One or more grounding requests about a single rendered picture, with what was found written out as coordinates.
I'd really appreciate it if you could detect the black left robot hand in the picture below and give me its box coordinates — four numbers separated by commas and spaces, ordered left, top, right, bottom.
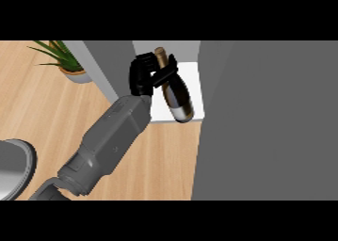
129, 52, 180, 97

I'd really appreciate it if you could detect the dark grey cabinet door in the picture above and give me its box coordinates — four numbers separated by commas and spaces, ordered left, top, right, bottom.
189, 40, 338, 201

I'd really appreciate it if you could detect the grey round appliance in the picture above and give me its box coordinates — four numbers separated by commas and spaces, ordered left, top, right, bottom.
0, 137, 37, 201

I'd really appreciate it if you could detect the dark wine bottle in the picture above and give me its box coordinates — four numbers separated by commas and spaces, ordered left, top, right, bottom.
154, 46, 197, 124

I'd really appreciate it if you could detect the white cabinet shelf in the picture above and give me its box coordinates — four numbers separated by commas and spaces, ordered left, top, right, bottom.
148, 61, 205, 124

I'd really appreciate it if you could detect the grey cabinet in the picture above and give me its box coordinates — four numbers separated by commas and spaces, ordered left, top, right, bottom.
61, 40, 202, 105

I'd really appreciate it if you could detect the green potted plant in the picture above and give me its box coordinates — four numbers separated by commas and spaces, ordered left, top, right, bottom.
27, 40, 93, 85

